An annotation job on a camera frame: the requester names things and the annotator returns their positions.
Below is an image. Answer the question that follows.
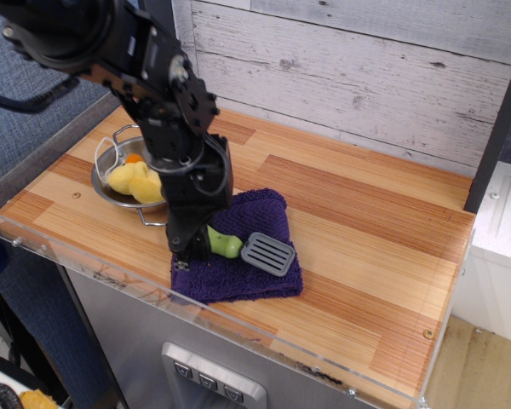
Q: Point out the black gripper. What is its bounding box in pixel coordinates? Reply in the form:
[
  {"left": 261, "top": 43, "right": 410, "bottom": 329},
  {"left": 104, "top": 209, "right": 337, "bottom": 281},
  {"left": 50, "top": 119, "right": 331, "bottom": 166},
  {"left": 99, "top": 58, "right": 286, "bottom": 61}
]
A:
[{"left": 146, "top": 134, "right": 233, "bottom": 272}]

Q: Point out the green handled grey spatula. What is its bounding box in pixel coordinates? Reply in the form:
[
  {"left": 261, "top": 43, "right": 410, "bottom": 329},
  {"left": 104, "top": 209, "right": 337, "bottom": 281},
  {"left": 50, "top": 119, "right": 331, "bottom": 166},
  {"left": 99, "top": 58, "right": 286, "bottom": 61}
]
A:
[{"left": 207, "top": 226, "right": 296, "bottom": 277}]

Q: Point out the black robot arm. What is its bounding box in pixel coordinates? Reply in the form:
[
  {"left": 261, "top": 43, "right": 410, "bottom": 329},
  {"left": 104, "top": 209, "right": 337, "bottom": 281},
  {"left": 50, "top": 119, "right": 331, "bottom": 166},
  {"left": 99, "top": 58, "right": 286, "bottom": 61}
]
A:
[{"left": 0, "top": 1, "right": 233, "bottom": 270}]

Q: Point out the purple terry cloth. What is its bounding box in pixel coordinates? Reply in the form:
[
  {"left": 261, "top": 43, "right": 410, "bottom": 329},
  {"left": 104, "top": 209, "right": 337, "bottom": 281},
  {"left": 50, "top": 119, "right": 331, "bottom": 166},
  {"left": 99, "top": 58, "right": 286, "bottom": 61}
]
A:
[{"left": 171, "top": 188, "right": 303, "bottom": 304}]

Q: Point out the yellow plush duck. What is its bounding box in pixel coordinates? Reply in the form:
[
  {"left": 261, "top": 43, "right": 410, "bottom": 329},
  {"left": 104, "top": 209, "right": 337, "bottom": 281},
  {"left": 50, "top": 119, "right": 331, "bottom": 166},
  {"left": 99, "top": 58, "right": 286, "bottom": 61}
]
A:
[{"left": 107, "top": 153, "right": 164, "bottom": 205}]

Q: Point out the stainless steel cabinet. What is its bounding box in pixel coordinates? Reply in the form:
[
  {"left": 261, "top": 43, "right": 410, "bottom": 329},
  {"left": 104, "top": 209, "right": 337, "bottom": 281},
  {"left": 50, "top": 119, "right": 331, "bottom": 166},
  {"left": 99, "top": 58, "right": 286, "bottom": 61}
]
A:
[{"left": 63, "top": 268, "right": 366, "bottom": 408}]

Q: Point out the silver button control panel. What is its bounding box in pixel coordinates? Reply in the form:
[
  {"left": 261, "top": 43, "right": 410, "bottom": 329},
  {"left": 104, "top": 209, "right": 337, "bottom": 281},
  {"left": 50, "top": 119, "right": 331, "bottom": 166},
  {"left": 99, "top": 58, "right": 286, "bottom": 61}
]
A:
[{"left": 161, "top": 342, "right": 267, "bottom": 408}]

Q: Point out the clear acrylic front guard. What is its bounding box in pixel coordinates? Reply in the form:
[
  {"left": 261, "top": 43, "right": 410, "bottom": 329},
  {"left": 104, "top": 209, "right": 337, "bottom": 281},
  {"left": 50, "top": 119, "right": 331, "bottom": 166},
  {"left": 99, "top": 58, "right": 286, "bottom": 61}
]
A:
[{"left": 0, "top": 196, "right": 474, "bottom": 408}]

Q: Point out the white side cabinet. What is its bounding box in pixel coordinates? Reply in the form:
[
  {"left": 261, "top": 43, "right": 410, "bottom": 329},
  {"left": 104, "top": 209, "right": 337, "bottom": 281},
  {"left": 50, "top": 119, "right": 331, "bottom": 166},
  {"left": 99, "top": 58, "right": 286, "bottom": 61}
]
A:
[{"left": 451, "top": 162, "right": 511, "bottom": 340}]

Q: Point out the stainless steel bowl with handles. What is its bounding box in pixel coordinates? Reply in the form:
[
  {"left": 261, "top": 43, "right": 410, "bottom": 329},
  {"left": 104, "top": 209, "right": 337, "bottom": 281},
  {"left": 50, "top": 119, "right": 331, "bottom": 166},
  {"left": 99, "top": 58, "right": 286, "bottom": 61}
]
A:
[{"left": 90, "top": 124, "right": 167, "bottom": 228}]

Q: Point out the dark grey right post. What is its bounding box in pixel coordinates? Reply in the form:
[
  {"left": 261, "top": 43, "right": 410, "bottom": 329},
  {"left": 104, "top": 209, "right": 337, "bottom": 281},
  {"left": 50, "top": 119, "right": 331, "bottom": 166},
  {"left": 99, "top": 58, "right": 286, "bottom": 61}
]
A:
[{"left": 463, "top": 79, "right": 511, "bottom": 214}]

